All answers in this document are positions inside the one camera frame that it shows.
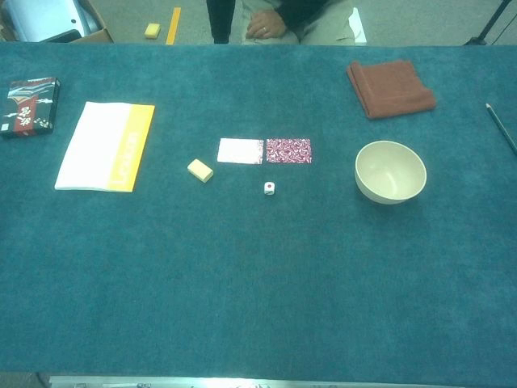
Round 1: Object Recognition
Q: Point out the black tripod stand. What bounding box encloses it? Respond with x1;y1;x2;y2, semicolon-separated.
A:
463;0;516;46

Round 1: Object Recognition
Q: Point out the white and orange booklet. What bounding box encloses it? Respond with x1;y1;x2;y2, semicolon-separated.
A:
54;101;156;194

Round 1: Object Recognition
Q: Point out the red patterned playing card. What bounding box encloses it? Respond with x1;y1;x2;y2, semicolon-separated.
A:
264;137;313;165

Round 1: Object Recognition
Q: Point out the pale yellow eraser block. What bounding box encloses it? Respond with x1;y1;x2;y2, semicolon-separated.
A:
187;158;215;183

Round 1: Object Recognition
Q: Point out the seated person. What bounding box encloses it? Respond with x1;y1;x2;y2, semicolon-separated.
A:
205;0;356;46

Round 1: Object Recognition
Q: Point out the white paper sheet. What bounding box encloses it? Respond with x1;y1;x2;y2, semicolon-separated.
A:
347;6;368;45

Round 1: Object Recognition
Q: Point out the folded brown cloth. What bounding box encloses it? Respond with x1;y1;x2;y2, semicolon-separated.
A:
346;59;438;120

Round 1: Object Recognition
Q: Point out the orange floor tape strip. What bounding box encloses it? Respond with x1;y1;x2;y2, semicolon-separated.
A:
165;6;182;46

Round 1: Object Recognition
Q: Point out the grey plastic bin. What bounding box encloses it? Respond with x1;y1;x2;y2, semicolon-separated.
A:
2;0;103;43

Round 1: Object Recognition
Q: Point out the white face-up playing card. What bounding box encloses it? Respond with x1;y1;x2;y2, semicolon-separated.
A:
216;137;265;166

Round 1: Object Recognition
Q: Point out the black playing card box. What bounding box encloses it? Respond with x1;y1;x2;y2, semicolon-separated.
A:
0;77;61;139

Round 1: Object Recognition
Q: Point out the dark pencil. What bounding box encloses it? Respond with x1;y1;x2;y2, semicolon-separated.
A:
485;103;517;155

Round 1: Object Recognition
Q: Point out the green felt table mat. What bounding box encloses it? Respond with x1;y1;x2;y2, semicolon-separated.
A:
0;40;517;375

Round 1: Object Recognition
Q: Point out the cream ceramic bowl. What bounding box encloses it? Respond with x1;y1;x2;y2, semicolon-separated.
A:
354;140;428;205

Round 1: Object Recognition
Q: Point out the cardboard box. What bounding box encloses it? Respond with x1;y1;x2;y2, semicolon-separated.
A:
0;0;115;44

